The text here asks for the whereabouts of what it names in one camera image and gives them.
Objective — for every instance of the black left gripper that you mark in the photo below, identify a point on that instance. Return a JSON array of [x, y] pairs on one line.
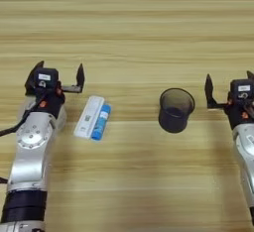
[[49, 102]]

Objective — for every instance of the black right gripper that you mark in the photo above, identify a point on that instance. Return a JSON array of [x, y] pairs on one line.
[[239, 112]]

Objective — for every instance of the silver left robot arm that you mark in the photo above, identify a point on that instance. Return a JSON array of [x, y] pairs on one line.
[[29, 163]]

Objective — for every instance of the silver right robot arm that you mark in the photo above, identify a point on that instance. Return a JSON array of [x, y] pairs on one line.
[[246, 156]]

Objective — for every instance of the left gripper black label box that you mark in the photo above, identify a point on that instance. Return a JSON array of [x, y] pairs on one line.
[[45, 78]]

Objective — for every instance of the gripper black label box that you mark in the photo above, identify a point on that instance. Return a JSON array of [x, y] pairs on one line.
[[45, 78], [243, 89]]

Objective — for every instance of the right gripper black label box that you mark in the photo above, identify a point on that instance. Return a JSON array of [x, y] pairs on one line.
[[243, 89]]

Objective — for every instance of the white rectangular box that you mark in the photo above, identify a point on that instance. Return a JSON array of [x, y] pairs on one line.
[[87, 118]]

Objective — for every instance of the blue glue stick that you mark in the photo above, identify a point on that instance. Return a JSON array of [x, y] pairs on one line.
[[101, 123]]

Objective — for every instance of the black mesh pen cup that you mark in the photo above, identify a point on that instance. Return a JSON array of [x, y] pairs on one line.
[[175, 120]]

